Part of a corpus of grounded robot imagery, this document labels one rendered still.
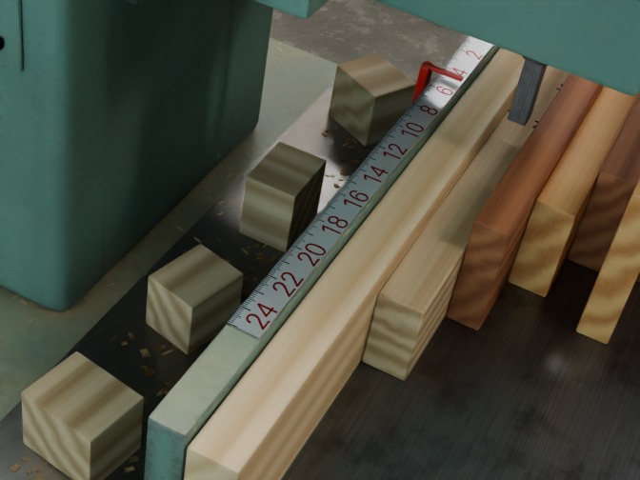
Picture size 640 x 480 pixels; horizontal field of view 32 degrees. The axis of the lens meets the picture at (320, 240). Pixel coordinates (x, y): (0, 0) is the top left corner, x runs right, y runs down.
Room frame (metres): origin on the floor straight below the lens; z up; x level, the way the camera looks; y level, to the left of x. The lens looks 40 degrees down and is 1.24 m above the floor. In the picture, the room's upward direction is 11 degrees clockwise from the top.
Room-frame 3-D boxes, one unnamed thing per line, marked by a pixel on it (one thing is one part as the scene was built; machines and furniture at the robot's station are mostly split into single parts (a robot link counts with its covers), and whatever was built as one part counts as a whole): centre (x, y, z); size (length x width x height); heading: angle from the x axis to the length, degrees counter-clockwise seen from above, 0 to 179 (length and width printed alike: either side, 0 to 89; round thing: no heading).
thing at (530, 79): (0.45, -0.08, 0.97); 0.01 x 0.01 x 0.05; 71
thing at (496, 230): (0.47, -0.11, 0.93); 0.24 x 0.02 x 0.06; 161
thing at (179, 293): (0.43, 0.06, 0.82); 0.04 x 0.03 x 0.04; 147
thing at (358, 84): (0.65, -0.02, 0.82); 0.04 x 0.04 x 0.04; 44
